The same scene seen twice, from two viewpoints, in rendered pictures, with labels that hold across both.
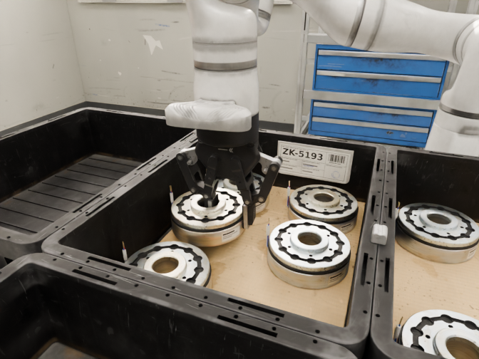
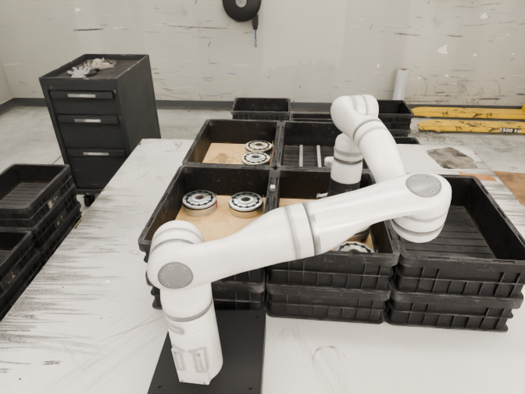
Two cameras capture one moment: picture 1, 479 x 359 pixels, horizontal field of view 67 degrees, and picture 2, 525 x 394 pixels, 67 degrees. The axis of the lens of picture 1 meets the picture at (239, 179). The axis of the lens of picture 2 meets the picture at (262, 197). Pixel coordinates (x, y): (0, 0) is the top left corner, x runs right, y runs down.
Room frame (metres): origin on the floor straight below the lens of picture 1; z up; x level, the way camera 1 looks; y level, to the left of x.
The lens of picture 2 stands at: (1.19, -0.43, 1.50)
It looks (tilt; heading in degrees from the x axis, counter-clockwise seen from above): 32 degrees down; 163
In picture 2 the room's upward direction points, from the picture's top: straight up
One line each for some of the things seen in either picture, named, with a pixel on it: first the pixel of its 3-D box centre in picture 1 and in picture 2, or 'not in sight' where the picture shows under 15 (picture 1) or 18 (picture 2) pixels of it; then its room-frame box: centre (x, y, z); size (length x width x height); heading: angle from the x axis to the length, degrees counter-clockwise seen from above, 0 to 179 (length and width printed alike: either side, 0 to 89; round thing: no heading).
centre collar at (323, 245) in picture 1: (308, 239); not in sight; (0.37, -0.09, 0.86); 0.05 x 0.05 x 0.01
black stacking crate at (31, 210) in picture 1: (77, 186); (439, 230); (0.51, 0.26, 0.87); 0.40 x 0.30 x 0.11; 158
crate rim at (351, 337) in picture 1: (254, 191); (326, 209); (0.40, -0.02, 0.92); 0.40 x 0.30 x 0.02; 158
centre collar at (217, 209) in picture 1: (208, 203); not in sight; (0.43, 0.04, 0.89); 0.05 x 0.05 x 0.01
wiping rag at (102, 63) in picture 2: not in sight; (99, 62); (-1.64, -0.69, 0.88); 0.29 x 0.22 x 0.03; 160
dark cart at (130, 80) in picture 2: not in sight; (113, 132); (-1.51, -0.68, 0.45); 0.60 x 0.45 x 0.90; 160
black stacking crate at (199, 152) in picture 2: not in sight; (237, 155); (-0.08, -0.15, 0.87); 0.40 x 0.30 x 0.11; 158
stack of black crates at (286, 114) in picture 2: not in sight; (262, 134); (-1.36, 0.32, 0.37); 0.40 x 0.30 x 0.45; 70
